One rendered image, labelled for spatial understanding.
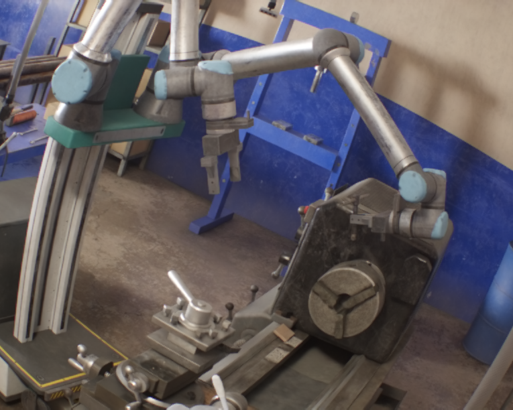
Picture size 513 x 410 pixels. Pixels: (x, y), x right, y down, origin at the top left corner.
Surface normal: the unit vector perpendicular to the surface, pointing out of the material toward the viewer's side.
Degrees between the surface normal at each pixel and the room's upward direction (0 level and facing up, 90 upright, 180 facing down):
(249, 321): 90
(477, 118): 90
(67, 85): 95
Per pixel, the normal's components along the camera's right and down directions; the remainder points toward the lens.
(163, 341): 0.33, -0.90
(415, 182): -0.58, 0.08
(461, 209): -0.37, 0.16
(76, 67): -0.17, 0.34
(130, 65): 0.80, 0.43
